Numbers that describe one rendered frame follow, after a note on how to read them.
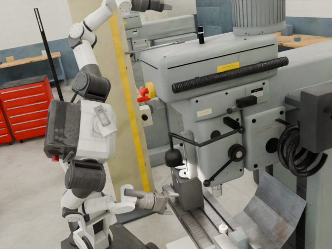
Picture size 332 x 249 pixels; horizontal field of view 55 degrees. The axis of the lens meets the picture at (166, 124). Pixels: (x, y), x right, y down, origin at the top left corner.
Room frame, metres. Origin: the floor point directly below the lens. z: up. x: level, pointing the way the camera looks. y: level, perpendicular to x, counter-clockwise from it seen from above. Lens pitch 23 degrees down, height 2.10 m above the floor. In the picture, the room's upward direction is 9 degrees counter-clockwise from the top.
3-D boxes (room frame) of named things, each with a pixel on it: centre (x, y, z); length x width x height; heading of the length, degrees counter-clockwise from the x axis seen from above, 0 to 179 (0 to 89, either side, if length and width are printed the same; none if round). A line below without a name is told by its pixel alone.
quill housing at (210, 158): (1.22, -0.19, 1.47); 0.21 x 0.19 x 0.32; 17
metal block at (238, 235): (1.06, -0.23, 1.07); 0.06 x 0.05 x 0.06; 18
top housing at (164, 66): (1.23, -0.20, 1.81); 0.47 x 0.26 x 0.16; 107
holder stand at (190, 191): (1.56, -0.06, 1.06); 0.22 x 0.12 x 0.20; 10
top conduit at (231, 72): (1.09, -0.26, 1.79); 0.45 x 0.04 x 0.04; 107
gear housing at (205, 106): (1.23, -0.22, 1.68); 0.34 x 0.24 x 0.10; 107
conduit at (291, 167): (1.11, -0.50, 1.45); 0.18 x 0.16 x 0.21; 107
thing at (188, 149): (1.19, -0.08, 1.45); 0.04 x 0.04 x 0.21; 17
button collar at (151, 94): (1.16, 0.04, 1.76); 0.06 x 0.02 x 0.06; 17
